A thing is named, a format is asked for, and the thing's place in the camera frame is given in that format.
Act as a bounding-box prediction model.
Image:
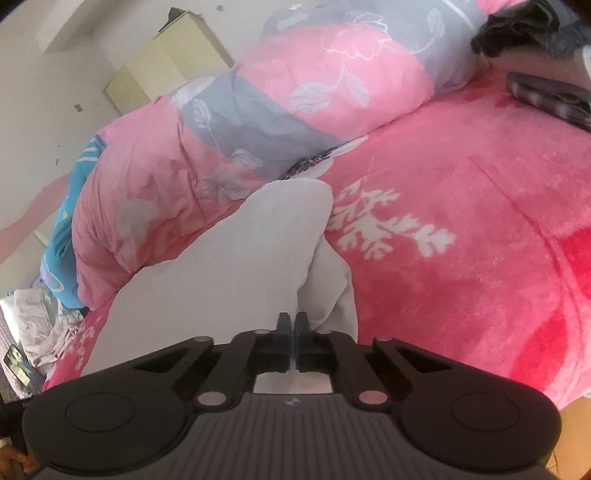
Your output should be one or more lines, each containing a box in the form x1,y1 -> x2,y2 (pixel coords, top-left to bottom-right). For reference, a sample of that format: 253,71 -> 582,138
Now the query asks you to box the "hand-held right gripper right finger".
294,311 -> 455,411

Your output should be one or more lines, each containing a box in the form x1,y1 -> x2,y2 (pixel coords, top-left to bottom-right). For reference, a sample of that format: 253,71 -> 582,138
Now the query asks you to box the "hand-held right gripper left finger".
133,312 -> 291,411

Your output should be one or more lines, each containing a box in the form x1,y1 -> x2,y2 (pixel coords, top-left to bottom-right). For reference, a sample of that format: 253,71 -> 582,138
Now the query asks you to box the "white shirt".
76,178 -> 360,380

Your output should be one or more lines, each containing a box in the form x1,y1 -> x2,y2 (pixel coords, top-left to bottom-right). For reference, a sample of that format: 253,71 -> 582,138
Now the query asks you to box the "white crumpled clothes pile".
13,288 -> 85,377

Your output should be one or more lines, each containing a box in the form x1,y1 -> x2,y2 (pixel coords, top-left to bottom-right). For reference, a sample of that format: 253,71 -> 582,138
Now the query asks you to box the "person's left hand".
0,449 -> 40,476

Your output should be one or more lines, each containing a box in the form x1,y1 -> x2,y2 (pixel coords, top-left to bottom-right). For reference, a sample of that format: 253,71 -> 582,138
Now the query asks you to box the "black smartphone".
2,346 -> 33,386

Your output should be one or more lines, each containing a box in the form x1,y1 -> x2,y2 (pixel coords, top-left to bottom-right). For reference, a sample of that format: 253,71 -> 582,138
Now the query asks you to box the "blue quilt with bow print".
39,134 -> 109,309

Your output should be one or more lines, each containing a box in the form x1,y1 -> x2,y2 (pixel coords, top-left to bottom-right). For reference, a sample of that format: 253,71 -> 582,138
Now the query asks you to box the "pink floral bed blanket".
41,69 -> 591,411

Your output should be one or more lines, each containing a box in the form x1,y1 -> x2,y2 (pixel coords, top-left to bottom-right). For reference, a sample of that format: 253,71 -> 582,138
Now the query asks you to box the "pink and grey floral quilt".
71,0 -> 490,311

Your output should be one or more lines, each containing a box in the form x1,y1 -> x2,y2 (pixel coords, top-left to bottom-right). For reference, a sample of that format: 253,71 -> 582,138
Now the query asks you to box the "dark plaid flat pouch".
505,71 -> 591,136

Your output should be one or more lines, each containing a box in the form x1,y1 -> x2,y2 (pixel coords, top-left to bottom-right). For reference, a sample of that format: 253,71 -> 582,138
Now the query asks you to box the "black bag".
471,0 -> 588,59

